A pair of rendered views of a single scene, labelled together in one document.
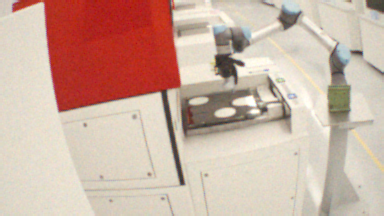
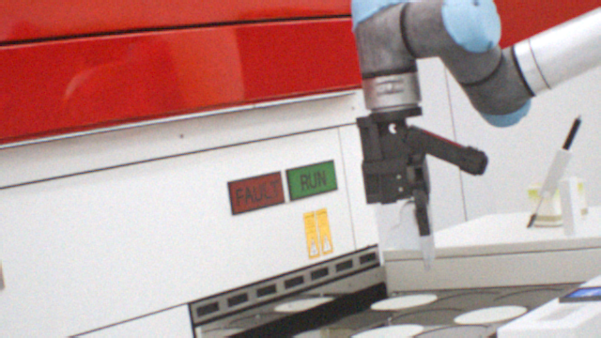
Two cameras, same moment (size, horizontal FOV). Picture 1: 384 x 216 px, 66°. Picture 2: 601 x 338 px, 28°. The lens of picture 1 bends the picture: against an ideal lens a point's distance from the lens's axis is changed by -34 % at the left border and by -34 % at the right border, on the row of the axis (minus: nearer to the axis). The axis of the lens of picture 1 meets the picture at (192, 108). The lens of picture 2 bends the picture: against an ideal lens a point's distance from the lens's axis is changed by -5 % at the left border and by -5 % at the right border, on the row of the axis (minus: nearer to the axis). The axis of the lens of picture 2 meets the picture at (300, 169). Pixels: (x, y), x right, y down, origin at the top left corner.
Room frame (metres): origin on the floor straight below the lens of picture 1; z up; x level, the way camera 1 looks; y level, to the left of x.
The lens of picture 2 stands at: (0.61, -1.10, 1.22)
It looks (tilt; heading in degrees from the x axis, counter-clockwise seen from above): 3 degrees down; 38
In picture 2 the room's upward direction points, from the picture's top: 8 degrees counter-clockwise
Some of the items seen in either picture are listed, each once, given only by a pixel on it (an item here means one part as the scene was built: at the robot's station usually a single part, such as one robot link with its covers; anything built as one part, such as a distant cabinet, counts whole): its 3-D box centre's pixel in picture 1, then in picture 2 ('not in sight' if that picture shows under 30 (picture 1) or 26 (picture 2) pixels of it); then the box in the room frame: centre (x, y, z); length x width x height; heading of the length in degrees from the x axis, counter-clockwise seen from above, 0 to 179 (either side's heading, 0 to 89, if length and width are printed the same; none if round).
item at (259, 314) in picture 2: (180, 113); (301, 324); (2.03, 0.06, 0.89); 0.44 x 0.02 x 0.10; 0
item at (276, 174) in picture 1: (245, 173); not in sight; (2.12, -0.25, 0.41); 0.97 x 0.64 x 0.82; 0
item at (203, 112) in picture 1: (221, 105); (425, 318); (2.04, -0.15, 0.90); 0.34 x 0.34 x 0.01; 0
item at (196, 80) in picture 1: (230, 79); (598, 262); (2.43, -0.25, 0.89); 0.62 x 0.35 x 0.14; 90
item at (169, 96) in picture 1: (173, 103); (200, 264); (1.85, 0.08, 1.02); 0.82 x 0.03 x 0.40; 0
